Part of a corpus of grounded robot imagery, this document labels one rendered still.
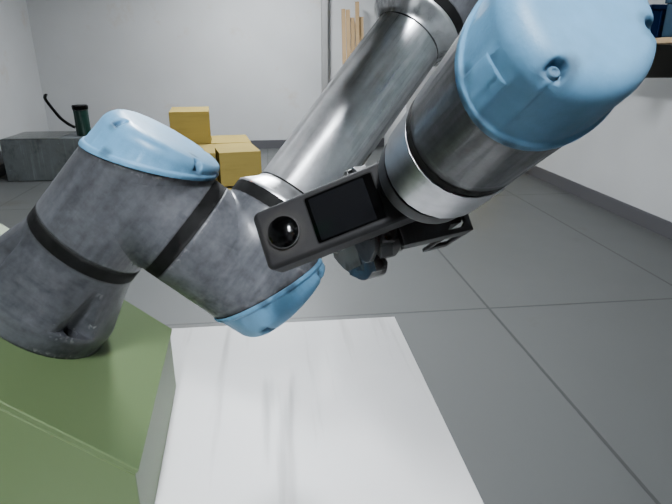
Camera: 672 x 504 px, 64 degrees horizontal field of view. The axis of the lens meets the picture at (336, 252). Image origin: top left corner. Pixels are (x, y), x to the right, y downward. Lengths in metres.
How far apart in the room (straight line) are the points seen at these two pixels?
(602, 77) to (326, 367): 0.64
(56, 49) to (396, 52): 7.99
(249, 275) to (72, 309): 0.17
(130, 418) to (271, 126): 7.62
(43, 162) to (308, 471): 6.22
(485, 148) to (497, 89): 0.04
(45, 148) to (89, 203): 6.13
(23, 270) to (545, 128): 0.46
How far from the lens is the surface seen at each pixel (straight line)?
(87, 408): 0.56
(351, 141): 0.59
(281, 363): 0.83
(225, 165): 5.09
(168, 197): 0.52
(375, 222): 0.38
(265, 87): 8.06
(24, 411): 0.53
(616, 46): 0.26
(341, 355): 0.85
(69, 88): 8.50
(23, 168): 6.79
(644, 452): 2.27
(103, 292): 0.57
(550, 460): 2.10
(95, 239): 0.54
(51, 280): 0.56
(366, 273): 0.46
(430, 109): 0.29
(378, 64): 0.62
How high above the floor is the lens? 1.29
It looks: 20 degrees down
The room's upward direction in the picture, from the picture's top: straight up
